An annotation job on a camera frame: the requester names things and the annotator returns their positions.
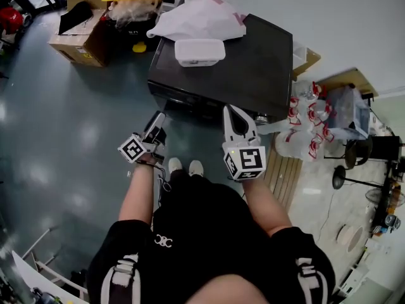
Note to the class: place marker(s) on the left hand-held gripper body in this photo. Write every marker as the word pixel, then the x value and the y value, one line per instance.
pixel 134 149

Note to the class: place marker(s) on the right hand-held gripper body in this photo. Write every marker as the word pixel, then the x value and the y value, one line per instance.
pixel 248 160

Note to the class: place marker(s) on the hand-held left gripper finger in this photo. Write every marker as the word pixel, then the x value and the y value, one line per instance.
pixel 152 123
pixel 159 122

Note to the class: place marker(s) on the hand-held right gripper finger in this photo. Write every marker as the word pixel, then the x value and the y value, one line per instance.
pixel 226 122
pixel 250 123

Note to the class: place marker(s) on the person's right forearm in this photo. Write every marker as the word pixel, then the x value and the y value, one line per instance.
pixel 265 207

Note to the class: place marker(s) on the person's left forearm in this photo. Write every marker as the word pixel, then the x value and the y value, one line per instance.
pixel 137 195

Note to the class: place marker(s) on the wooden slatted pallet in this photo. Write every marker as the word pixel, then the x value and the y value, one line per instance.
pixel 281 173

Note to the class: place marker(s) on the white shoe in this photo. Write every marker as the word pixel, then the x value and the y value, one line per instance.
pixel 196 168
pixel 175 165

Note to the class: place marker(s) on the pile of red-white plastic bags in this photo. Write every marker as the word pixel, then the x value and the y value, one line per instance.
pixel 303 131

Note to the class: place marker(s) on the white plastic container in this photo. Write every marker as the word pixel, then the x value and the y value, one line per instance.
pixel 199 52

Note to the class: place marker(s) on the person's black clothed torso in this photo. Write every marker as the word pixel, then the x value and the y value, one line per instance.
pixel 209 233

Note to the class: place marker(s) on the cardboard piece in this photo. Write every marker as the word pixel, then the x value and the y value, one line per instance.
pixel 308 62

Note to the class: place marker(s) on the black round stand base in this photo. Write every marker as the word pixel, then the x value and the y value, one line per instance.
pixel 339 177

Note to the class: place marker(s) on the labelled cardboard box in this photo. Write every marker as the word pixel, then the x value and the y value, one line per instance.
pixel 82 47

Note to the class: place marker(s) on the black trash bin yellow lid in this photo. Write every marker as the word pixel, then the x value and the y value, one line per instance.
pixel 136 21

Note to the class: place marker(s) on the white plastic bag pink print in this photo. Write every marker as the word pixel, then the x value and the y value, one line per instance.
pixel 202 21

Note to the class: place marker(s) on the black stool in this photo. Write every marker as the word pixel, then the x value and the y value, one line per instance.
pixel 359 154

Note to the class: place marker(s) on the wooden board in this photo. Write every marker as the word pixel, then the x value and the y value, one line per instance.
pixel 351 78

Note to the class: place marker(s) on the black cloth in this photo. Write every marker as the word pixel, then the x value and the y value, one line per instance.
pixel 75 16

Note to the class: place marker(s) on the black cabinet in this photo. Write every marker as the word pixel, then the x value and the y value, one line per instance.
pixel 386 147

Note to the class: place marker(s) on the floor fan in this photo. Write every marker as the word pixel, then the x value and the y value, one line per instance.
pixel 384 196

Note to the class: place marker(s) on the white table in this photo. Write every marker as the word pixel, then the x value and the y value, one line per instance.
pixel 41 280

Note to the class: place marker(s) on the red round object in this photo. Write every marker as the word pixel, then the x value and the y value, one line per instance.
pixel 10 19

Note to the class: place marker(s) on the white metal frame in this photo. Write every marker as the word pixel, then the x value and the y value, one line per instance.
pixel 41 245

